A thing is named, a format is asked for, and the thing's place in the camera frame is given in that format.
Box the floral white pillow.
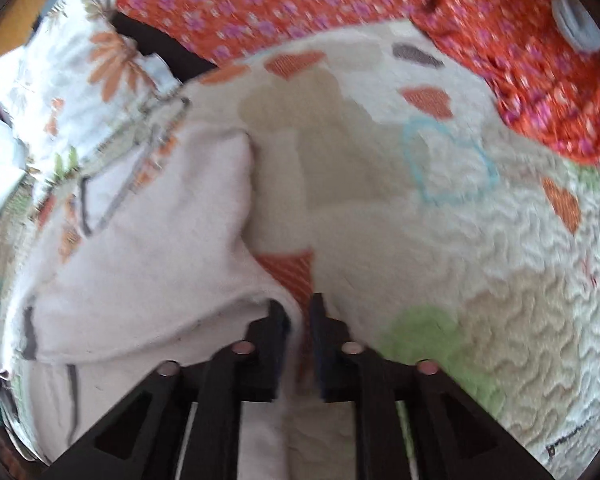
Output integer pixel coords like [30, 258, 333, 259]
[0, 0, 180, 208]

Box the grey white sock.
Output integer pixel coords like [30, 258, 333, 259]
[552, 0, 600, 53]

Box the quilted heart pattern bedspread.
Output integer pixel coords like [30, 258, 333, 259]
[0, 18, 600, 480]

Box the red floral blanket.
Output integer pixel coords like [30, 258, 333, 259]
[114, 0, 600, 174]

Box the pale pink zip cardigan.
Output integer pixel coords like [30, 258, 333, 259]
[1, 122, 354, 479]

